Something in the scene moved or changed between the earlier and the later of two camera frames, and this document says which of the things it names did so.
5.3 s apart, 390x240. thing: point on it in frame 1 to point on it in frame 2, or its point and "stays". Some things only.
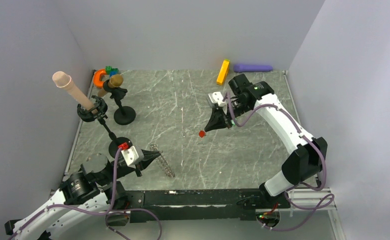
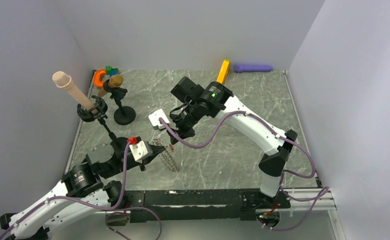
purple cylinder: [241, 68] stays
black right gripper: [218, 120] to [183, 133]
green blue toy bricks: [110, 71] stays
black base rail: [201, 205] stays
